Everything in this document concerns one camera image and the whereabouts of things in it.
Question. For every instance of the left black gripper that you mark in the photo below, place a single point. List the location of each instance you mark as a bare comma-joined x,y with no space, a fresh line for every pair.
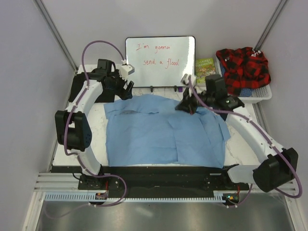
123,94

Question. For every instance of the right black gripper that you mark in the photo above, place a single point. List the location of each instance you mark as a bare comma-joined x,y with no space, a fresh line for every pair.
186,103

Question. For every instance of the light blue long sleeve shirt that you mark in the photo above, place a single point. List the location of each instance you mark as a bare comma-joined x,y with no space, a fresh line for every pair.
148,129

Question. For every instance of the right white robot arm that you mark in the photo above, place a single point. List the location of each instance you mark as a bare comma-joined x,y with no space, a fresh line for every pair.
277,164

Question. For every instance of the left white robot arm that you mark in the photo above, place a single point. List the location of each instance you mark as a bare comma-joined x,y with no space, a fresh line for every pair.
72,127

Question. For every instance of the folded black shirt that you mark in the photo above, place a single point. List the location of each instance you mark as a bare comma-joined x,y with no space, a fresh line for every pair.
107,96

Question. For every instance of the green paperback book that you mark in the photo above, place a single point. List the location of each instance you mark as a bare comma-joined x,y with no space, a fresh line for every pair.
203,68

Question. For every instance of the white dry-erase board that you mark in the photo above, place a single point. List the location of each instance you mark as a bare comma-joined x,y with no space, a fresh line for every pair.
160,61

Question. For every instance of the blue checkered cloth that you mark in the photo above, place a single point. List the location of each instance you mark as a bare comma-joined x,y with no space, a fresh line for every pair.
246,92

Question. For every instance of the red black plaid shirt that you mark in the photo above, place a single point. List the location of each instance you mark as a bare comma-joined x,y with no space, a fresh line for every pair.
245,68

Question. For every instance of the white plastic basket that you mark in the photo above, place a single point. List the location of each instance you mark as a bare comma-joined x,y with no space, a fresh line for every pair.
258,95

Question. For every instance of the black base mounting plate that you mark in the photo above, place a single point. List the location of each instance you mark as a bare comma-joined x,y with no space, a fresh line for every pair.
161,181

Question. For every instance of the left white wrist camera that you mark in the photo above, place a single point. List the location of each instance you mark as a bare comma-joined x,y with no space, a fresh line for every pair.
125,70

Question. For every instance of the white slotted cable duct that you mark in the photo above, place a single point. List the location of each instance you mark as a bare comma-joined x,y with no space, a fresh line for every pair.
95,197

